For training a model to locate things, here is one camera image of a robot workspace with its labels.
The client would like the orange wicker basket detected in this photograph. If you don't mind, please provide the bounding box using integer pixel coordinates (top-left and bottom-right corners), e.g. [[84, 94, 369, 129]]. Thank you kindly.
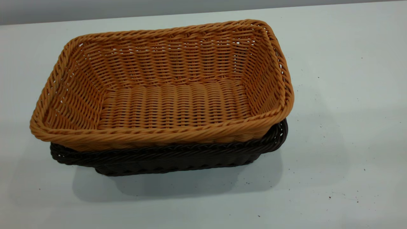
[[30, 19, 294, 152]]

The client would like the black wicker basket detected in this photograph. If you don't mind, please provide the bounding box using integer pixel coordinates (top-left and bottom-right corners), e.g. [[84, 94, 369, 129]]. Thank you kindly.
[[50, 118, 288, 177]]

